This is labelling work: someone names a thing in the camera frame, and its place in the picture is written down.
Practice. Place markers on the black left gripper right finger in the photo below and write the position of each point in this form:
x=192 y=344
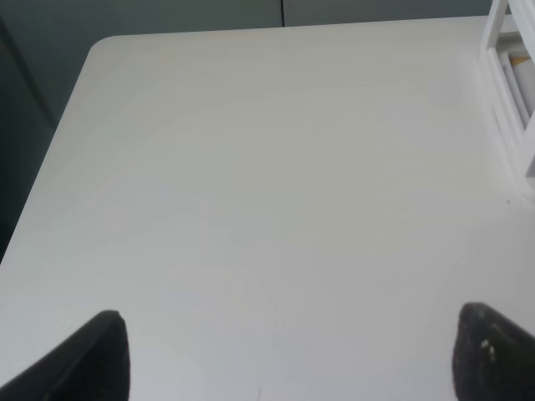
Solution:
x=493 y=357

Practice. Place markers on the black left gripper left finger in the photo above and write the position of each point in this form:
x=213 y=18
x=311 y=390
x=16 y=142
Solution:
x=91 y=364

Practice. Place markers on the white plastic drawer cabinet frame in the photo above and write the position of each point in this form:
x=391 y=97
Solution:
x=506 y=56

